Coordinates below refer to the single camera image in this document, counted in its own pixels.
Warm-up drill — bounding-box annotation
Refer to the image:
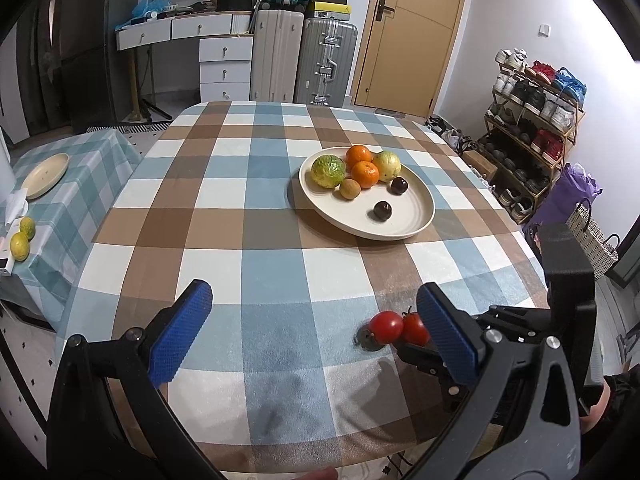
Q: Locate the small cream plate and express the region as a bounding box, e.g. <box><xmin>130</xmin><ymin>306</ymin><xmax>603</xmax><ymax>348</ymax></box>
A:
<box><xmin>21</xmin><ymin>153</ymin><xmax>70</xmax><ymax>200</ymax></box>

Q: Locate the white woven bag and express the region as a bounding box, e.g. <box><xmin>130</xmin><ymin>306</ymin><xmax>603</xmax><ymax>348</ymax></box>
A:
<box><xmin>565</xmin><ymin>199</ymin><xmax>621</xmax><ymax>281</ymax></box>

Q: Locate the green striped melon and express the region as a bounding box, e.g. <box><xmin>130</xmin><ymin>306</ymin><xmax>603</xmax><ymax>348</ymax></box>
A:
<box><xmin>311</xmin><ymin>155</ymin><xmax>347</xmax><ymax>189</ymax></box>

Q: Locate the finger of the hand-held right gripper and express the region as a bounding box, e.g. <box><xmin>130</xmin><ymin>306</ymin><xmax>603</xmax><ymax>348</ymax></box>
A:
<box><xmin>396</xmin><ymin>341</ymin><xmax>473</xmax><ymax>413</ymax></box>
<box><xmin>475</xmin><ymin>304</ymin><xmax>551</xmax><ymax>333</ymax></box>

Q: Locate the purple bag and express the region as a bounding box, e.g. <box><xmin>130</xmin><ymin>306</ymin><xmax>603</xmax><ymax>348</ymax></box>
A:
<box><xmin>530</xmin><ymin>162</ymin><xmax>603</xmax><ymax>242</ymax></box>

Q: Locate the wooden shoe rack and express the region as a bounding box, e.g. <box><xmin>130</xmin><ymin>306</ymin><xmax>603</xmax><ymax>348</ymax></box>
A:
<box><xmin>482</xmin><ymin>47</ymin><xmax>586</xmax><ymax>226</ymax></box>

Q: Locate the yellow black shoe box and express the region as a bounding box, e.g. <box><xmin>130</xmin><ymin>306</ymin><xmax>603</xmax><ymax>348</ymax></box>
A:
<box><xmin>306</xmin><ymin>2</ymin><xmax>352</xmax><ymax>22</ymax></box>

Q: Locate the dark glossy wardrobe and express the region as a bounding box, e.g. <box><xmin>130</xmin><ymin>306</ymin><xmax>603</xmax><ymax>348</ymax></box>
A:
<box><xmin>0</xmin><ymin>0</ymin><xmax>61</xmax><ymax>147</ymax></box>

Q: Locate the red tomato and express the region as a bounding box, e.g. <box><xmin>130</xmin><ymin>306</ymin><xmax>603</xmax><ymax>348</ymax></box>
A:
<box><xmin>369</xmin><ymin>311</ymin><xmax>404</xmax><ymax>346</ymax></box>
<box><xmin>402</xmin><ymin>311</ymin><xmax>431</xmax><ymax>347</ymax></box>

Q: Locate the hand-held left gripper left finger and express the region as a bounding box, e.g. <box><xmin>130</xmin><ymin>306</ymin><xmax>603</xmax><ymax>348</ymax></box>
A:
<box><xmin>47</xmin><ymin>279</ymin><xmax>223</xmax><ymax>480</ymax></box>

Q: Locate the cardboard box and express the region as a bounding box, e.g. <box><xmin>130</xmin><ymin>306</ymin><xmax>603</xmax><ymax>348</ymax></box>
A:
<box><xmin>462</xmin><ymin>150</ymin><xmax>498</xmax><ymax>181</ymax></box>

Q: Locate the orange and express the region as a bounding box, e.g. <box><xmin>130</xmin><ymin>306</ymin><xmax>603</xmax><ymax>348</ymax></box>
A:
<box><xmin>350</xmin><ymin>161</ymin><xmax>381</xmax><ymax>189</ymax></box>
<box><xmin>346</xmin><ymin>144</ymin><xmax>374</xmax><ymax>168</ymax></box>

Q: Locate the white desk with drawers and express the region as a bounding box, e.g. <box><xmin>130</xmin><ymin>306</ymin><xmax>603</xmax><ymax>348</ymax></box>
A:
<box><xmin>116</xmin><ymin>11</ymin><xmax>255</xmax><ymax>103</ymax></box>

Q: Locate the blue plastic bag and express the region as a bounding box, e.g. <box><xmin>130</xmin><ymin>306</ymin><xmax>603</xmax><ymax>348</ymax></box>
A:
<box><xmin>116</xmin><ymin>0</ymin><xmax>173</xmax><ymax>31</ymax></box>

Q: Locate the black refrigerator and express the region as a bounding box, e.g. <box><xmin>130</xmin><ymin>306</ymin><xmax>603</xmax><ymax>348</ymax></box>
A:
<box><xmin>52</xmin><ymin>0</ymin><xmax>143</xmax><ymax>133</ymax></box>

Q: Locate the large cream plate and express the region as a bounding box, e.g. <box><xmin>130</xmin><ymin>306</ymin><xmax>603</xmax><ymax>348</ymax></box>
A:
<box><xmin>298</xmin><ymin>146</ymin><xmax>436</xmax><ymax>241</ymax></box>

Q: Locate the silver suitcase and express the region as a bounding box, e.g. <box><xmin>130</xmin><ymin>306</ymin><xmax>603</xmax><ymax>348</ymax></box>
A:
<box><xmin>294</xmin><ymin>17</ymin><xmax>359</xmax><ymax>108</ymax></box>

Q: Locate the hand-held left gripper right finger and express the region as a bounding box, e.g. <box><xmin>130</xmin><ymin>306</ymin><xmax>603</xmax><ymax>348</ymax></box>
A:
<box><xmin>405</xmin><ymin>282</ymin><xmax>583</xmax><ymax>480</ymax></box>

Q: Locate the pile of sneakers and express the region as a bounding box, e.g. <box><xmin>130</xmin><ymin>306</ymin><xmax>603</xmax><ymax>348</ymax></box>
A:
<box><xmin>425</xmin><ymin>115</ymin><xmax>482</xmax><ymax>157</ymax></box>

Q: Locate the row of assorted shoes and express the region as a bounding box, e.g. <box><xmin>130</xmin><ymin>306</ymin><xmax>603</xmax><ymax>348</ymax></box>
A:
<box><xmin>487</xmin><ymin>49</ymin><xmax>587</xmax><ymax>225</ymax></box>

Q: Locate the beige suitcase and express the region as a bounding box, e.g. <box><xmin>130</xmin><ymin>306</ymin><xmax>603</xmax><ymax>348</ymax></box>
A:
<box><xmin>250</xmin><ymin>8</ymin><xmax>305</xmax><ymax>103</ymax></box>

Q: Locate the teal checked side cloth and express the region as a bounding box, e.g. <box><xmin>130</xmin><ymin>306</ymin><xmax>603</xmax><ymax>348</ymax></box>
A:
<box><xmin>0</xmin><ymin>127</ymin><xmax>143</xmax><ymax>321</ymax></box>

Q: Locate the wooden door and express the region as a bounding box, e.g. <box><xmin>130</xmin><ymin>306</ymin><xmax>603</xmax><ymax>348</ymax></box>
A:
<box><xmin>350</xmin><ymin>0</ymin><xmax>473</xmax><ymax>118</ymax></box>

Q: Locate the person's right forearm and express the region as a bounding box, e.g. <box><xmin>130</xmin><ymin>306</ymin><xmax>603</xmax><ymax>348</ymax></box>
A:
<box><xmin>580</xmin><ymin>367</ymin><xmax>640</xmax><ymax>433</ymax></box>

